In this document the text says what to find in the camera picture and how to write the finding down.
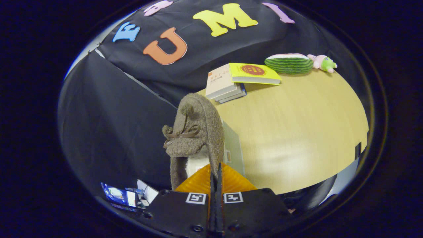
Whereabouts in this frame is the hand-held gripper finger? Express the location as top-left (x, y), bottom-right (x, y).
top-left (141, 163), bottom-right (216, 238)
top-left (215, 162), bottom-right (294, 238)

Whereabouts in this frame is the cream fabric storage box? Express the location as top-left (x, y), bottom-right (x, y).
top-left (222, 121), bottom-right (246, 177)

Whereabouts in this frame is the brown fuzzy slipper shoe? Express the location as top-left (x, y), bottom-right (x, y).
top-left (162, 93), bottom-right (225, 191)

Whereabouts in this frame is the blue printed picture board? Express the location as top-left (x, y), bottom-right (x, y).
top-left (101, 182), bottom-right (138, 212)

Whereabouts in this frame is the white thin book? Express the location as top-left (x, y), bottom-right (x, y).
top-left (215, 85), bottom-right (245, 102)

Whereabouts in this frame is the blue cover book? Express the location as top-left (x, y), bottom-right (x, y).
top-left (219, 83), bottom-right (247, 104)

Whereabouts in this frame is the beige cover book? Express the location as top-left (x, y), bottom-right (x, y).
top-left (205, 64), bottom-right (239, 100)

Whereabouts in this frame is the black backdrop cloth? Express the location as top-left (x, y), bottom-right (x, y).
top-left (58, 0), bottom-right (331, 197)

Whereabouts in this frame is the yellow book with red emblem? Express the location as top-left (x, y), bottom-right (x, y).
top-left (229, 63), bottom-right (282, 86)

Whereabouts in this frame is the watermelon slice plush toy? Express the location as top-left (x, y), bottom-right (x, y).
top-left (264, 53), bottom-right (314, 75)

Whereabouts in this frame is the pink and green plush toy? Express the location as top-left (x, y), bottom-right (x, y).
top-left (307, 54), bottom-right (338, 73)

